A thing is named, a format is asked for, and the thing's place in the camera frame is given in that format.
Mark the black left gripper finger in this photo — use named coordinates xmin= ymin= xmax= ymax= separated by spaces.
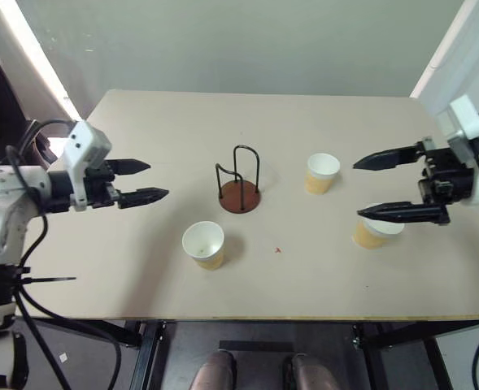
xmin=107 ymin=158 xmax=152 ymax=176
xmin=116 ymin=187 xmax=170 ymax=210

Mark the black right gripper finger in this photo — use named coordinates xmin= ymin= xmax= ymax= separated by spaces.
xmin=352 ymin=145 xmax=420 ymax=171
xmin=356 ymin=201 xmax=451 ymax=225

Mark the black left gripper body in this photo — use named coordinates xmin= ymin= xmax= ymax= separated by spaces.
xmin=84 ymin=159 xmax=121 ymax=210

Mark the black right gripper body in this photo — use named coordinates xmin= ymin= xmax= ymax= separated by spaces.
xmin=414 ymin=136 xmax=475 ymax=225

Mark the yellow white paper cup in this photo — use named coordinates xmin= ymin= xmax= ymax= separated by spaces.
xmin=181 ymin=220 xmax=225 ymax=271
xmin=351 ymin=218 xmax=406 ymax=249
xmin=303 ymin=153 xmax=342 ymax=196

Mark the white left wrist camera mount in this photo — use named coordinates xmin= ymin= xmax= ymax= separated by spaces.
xmin=63 ymin=120 xmax=113 ymax=212

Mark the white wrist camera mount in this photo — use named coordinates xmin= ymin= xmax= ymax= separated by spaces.
xmin=63 ymin=120 xmax=113 ymax=212
xmin=434 ymin=94 xmax=479 ymax=206

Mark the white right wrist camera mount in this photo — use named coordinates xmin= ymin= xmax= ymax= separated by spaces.
xmin=434 ymin=94 xmax=479 ymax=206

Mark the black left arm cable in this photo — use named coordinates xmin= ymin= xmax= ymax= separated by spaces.
xmin=4 ymin=118 xmax=123 ymax=390

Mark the wire cup holder red base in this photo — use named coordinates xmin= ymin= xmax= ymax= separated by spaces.
xmin=215 ymin=145 xmax=263 ymax=214

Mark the black cable tie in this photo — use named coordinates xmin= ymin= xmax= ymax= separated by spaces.
xmin=14 ymin=266 xmax=77 ymax=287

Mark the black metal table frame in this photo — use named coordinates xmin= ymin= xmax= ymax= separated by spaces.
xmin=15 ymin=318 xmax=479 ymax=390

